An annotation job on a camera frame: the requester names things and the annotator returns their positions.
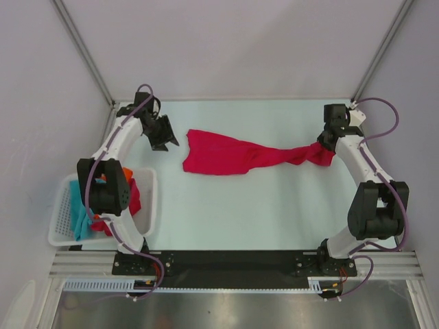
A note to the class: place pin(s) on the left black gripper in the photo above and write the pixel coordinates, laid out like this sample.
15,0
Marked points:
168,136

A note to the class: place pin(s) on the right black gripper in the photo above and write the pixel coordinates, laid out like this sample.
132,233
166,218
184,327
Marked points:
319,140

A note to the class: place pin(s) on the magenta t shirt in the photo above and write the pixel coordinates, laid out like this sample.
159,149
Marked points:
216,154

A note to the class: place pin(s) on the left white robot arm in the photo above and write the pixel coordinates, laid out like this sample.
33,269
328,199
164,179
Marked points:
103,186

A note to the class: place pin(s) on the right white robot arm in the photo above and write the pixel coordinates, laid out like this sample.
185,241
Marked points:
378,208

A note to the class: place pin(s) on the orange t shirt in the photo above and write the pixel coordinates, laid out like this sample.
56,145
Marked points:
127,173

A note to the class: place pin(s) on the red t shirt in basket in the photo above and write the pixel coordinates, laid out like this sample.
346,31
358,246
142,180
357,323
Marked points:
134,206

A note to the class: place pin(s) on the teal t shirt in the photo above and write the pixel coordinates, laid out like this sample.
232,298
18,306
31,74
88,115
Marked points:
80,222

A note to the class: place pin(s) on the white plastic basket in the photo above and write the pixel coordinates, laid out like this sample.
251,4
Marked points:
61,234

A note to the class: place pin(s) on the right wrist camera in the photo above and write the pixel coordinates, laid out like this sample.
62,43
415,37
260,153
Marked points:
355,117

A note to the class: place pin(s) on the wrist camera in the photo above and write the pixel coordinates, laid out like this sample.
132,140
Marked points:
355,117
156,108

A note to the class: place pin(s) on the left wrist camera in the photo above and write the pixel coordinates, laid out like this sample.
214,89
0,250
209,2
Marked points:
156,108

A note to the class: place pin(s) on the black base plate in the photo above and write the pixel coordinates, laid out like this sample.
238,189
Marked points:
239,269

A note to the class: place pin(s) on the right aluminium corner post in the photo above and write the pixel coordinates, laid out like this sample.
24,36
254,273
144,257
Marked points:
389,37

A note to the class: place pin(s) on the aluminium corner post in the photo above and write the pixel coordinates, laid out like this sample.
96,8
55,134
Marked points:
389,37
76,38

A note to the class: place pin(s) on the aluminium frame rail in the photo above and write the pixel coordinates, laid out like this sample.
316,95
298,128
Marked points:
98,264

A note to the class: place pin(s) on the left aluminium corner post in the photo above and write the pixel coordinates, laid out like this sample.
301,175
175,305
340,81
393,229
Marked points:
76,38

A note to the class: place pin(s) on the left white cable duct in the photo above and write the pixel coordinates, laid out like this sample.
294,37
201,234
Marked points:
109,285

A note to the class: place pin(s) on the white cable duct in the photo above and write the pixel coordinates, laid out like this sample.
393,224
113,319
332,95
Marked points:
328,284
109,285

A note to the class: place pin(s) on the right white cable duct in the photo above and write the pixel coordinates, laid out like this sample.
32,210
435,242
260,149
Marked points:
328,284

